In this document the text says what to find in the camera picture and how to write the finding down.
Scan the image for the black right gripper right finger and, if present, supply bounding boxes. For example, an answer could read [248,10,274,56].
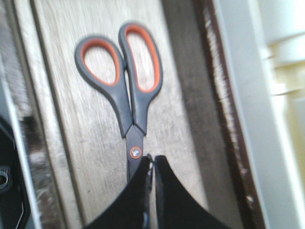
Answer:
[154,156,228,229]

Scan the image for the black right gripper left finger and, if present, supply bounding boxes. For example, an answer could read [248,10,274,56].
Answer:
[86,155,153,229]

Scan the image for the dark wooden drawer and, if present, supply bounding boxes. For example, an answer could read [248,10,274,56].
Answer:
[2,0,266,229]

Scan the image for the grey orange scissors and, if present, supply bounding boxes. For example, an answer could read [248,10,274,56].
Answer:
[74,21,163,180]

